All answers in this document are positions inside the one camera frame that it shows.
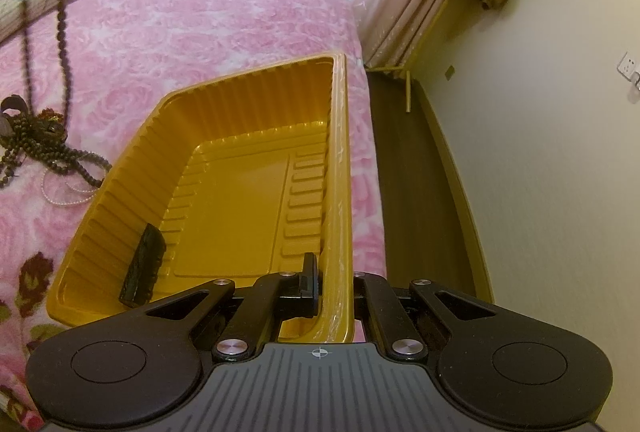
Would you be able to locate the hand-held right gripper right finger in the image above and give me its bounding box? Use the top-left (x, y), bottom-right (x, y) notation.
top-left (352, 271), bottom-right (497, 361)

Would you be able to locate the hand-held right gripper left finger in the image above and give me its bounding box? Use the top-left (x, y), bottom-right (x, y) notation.
top-left (144, 252), bottom-right (322, 361)

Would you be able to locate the yellow ribbed plastic tray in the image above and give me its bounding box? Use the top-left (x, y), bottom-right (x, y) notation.
top-left (46, 52), bottom-right (357, 345)

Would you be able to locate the black textured band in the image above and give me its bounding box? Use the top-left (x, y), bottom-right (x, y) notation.
top-left (119, 223), bottom-right (167, 309)

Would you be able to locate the white pearl necklace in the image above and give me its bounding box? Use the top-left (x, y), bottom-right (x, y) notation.
top-left (41, 166), bottom-right (97, 209)

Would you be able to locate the black wristwatch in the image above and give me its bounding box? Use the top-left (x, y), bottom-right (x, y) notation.
top-left (0, 95), bottom-right (30, 136)

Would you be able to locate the long dark bead necklace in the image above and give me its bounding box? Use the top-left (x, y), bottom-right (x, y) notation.
top-left (12, 0), bottom-right (78, 138)

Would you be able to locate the pink floral blanket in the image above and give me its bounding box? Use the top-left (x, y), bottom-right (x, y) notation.
top-left (0, 0), bottom-right (390, 432)

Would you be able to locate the white wall socket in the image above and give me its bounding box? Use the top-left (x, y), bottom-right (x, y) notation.
top-left (616, 51), bottom-right (640, 99)

